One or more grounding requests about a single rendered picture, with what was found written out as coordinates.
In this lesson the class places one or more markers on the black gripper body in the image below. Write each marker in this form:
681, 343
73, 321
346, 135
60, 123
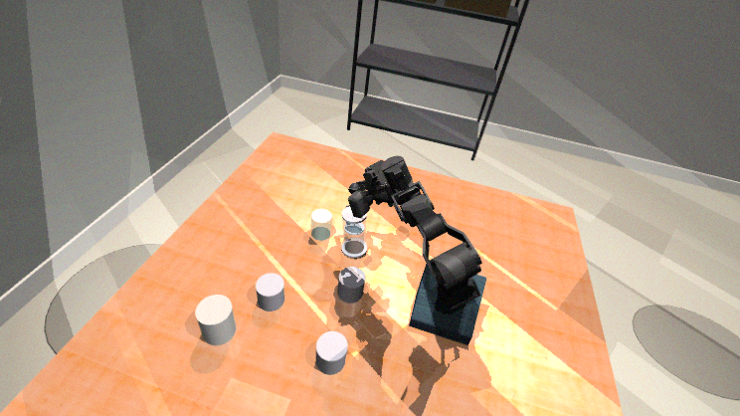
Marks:
360, 201

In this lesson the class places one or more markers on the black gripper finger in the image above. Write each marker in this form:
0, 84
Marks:
352, 190
366, 185

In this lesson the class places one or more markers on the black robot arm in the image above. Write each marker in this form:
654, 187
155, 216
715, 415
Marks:
454, 269

